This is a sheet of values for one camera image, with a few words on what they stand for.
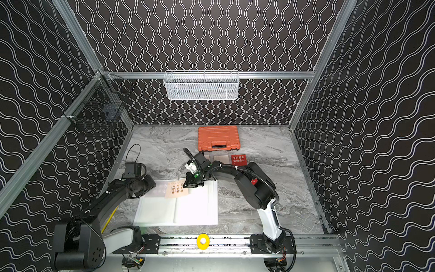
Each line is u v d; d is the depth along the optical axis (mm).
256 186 526
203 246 734
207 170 702
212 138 1094
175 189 892
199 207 838
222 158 1041
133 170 691
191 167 874
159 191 902
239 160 1033
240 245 762
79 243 408
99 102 940
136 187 703
